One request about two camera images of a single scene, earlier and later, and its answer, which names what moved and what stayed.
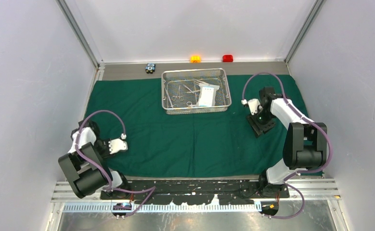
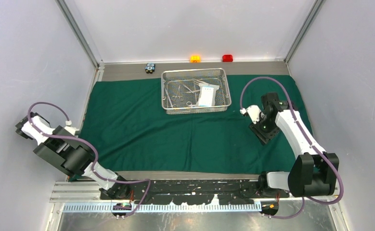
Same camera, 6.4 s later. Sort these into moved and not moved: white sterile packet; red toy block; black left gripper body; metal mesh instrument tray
Moved: black left gripper body
Not moved: white sterile packet; red toy block; metal mesh instrument tray
